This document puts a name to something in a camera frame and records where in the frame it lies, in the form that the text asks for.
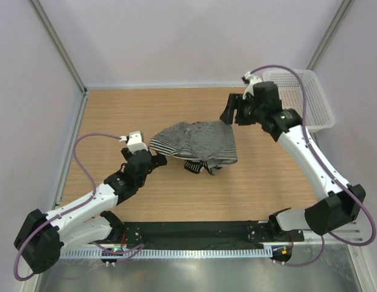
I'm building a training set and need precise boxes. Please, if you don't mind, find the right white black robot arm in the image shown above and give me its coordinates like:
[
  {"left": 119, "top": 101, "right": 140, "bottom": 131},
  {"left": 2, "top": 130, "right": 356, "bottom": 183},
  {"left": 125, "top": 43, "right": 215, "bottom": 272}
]
[{"left": 220, "top": 82, "right": 365, "bottom": 241}]

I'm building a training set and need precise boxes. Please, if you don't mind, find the left aluminium frame post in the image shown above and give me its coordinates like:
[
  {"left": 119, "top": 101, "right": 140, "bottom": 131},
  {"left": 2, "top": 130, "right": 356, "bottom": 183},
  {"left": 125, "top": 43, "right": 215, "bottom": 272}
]
[{"left": 32, "top": 0, "right": 88, "bottom": 95}]

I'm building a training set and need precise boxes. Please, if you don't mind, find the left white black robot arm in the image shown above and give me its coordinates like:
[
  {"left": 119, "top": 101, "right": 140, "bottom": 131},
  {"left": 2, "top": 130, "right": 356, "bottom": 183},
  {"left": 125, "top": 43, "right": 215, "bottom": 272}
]
[{"left": 13, "top": 150, "right": 167, "bottom": 281}]

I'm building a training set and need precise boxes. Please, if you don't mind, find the aluminium frame post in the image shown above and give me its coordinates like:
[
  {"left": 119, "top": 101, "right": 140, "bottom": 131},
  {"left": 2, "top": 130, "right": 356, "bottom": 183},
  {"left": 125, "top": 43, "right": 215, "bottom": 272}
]
[
  {"left": 306, "top": 0, "right": 354, "bottom": 71},
  {"left": 32, "top": 0, "right": 88, "bottom": 95}
]

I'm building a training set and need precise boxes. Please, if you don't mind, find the slotted white cable duct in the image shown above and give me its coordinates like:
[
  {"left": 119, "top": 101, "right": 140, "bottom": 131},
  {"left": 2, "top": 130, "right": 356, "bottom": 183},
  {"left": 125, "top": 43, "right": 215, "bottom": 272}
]
[{"left": 60, "top": 246, "right": 273, "bottom": 260}]

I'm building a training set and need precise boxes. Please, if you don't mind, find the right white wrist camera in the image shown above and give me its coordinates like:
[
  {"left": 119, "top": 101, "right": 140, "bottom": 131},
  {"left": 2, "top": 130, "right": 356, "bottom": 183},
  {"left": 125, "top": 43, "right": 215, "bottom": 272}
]
[{"left": 241, "top": 72, "right": 262, "bottom": 100}]

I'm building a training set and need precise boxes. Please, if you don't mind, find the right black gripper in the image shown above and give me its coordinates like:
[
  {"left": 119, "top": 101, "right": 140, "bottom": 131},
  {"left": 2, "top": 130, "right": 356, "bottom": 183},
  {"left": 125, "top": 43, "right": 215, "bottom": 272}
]
[{"left": 220, "top": 93, "right": 266, "bottom": 126}]

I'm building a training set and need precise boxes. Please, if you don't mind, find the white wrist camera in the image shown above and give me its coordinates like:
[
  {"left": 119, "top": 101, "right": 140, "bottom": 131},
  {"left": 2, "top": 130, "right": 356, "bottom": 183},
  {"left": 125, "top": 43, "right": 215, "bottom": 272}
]
[
  {"left": 241, "top": 72, "right": 262, "bottom": 100},
  {"left": 119, "top": 131, "right": 148, "bottom": 154}
]

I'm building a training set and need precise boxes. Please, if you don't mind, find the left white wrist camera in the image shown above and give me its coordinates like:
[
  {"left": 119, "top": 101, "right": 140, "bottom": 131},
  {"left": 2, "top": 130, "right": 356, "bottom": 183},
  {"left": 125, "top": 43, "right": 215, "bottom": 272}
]
[{"left": 119, "top": 131, "right": 148, "bottom": 154}]

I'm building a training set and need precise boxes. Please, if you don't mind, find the black white striped tank top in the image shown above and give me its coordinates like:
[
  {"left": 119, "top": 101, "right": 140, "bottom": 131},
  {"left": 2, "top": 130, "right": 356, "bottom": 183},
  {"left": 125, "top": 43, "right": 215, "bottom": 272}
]
[{"left": 149, "top": 120, "right": 238, "bottom": 175}]

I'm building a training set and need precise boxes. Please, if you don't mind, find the purple cable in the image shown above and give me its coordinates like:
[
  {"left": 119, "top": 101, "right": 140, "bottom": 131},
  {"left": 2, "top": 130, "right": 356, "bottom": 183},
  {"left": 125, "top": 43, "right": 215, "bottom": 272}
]
[
  {"left": 252, "top": 64, "right": 377, "bottom": 268},
  {"left": 13, "top": 132, "right": 146, "bottom": 280}
]

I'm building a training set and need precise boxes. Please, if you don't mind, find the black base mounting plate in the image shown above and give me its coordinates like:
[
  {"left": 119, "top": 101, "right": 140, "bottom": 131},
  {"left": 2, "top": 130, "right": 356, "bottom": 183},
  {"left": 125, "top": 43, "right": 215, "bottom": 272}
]
[{"left": 124, "top": 220, "right": 305, "bottom": 245}]

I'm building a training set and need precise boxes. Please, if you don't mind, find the right aluminium frame post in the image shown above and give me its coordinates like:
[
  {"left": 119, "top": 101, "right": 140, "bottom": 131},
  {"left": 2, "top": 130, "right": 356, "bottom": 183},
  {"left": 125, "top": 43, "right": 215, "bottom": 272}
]
[{"left": 306, "top": 0, "right": 354, "bottom": 71}]

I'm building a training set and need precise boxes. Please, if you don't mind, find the white plastic basket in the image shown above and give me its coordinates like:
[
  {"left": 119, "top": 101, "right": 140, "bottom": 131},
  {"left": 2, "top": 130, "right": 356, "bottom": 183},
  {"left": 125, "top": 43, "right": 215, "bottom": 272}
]
[{"left": 262, "top": 69, "right": 335, "bottom": 133}]

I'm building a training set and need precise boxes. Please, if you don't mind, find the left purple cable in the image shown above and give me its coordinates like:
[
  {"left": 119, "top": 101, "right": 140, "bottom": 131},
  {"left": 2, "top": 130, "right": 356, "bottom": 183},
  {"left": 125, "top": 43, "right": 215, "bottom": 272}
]
[{"left": 13, "top": 132, "right": 146, "bottom": 280}]

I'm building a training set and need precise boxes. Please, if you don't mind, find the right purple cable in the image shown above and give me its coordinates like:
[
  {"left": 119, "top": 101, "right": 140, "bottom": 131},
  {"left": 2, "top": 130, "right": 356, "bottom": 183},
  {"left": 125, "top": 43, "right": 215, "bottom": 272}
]
[{"left": 252, "top": 64, "right": 377, "bottom": 268}]

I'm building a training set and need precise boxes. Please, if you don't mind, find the aluminium front rail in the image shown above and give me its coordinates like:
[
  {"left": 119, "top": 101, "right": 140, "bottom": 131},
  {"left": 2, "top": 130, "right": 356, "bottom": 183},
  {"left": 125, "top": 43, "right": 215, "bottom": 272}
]
[{"left": 299, "top": 222, "right": 364, "bottom": 244}]

